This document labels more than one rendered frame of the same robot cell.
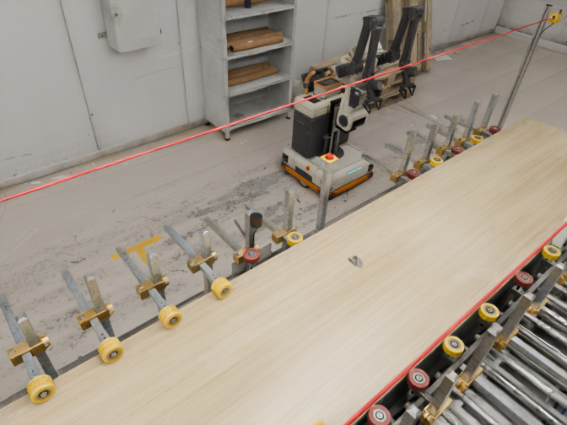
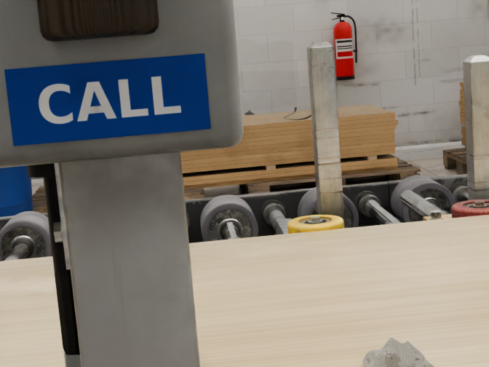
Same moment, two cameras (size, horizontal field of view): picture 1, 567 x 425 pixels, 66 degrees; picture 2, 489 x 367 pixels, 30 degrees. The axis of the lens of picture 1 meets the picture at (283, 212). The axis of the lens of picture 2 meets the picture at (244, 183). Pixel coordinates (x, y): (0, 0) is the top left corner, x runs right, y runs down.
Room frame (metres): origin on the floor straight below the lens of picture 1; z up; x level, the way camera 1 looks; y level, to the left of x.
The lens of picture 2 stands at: (2.12, -0.02, 1.18)
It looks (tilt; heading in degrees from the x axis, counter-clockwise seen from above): 10 degrees down; 218
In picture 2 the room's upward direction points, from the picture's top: 5 degrees counter-clockwise
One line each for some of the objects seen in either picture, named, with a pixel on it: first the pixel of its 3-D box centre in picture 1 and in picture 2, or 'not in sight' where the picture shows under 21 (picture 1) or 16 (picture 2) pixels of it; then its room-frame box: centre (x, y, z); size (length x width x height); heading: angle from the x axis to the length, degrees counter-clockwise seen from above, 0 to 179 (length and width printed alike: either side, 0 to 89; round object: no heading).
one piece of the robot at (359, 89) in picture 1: (364, 90); not in sight; (3.32, -0.58, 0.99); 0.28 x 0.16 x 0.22; 132
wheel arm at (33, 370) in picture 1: (19, 339); not in sight; (0.93, 0.97, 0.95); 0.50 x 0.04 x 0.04; 42
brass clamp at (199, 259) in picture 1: (202, 260); not in sight; (1.40, 0.36, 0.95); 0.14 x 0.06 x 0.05; 132
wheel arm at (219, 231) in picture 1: (229, 240); not in sight; (1.65, 0.28, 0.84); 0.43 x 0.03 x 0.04; 42
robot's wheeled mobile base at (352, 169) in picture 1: (327, 162); not in sight; (3.53, -0.39, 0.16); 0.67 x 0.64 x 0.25; 42
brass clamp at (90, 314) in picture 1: (95, 314); not in sight; (1.06, 0.73, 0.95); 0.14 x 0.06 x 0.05; 132
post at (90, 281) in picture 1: (102, 315); not in sight; (1.08, 0.71, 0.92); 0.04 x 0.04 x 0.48; 42
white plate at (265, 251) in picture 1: (251, 259); not in sight; (1.62, 0.15, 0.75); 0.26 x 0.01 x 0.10; 132
